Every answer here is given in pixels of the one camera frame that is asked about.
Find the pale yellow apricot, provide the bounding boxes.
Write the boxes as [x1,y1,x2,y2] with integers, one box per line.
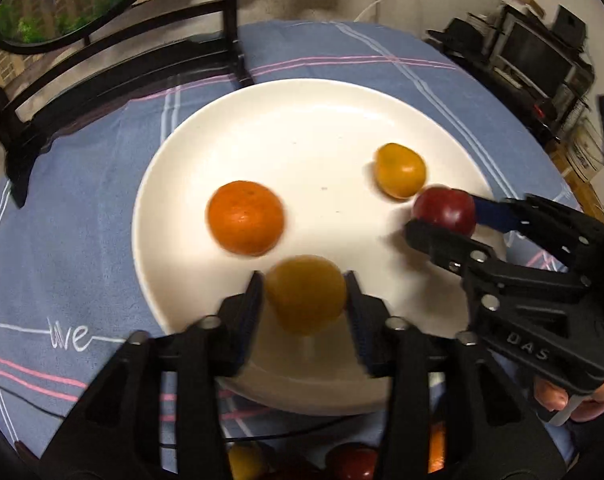
[264,255,347,337]

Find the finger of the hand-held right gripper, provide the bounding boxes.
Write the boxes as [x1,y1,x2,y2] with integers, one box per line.
[473,193,604,274]
[405,218,591,312]

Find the thin black cable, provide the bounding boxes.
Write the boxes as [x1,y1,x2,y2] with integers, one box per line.
[0,380,383,453]

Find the yellow orange mandarin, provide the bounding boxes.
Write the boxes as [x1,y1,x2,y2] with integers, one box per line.
[372,143,427,201]

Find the black speaker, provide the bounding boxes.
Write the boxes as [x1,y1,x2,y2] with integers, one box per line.
[552,5,588,39]

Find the blue striped tablecloth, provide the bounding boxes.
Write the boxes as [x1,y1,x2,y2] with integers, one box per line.
[0,20,587,480]

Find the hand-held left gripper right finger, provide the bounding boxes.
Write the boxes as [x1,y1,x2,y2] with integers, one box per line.
[344,270,568,480]

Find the black television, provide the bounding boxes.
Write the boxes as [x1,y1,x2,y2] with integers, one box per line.
[496,20,590,99]

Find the white round plate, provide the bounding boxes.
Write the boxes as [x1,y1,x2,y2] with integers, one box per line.
[132,78,510,417]

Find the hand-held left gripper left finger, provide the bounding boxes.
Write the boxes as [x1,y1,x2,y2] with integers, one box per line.
[34,270,266,480]

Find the dark red plum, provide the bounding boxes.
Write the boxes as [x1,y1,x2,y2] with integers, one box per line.
[412,186,477,237]

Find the large orange mandarin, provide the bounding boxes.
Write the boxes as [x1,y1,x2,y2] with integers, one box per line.
[206,180,286,257]

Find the person's right hand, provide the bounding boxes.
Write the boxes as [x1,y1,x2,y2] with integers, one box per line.
[533,373,604,424]

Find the cardboard box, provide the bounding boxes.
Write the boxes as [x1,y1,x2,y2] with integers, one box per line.
[549,115,604,221]

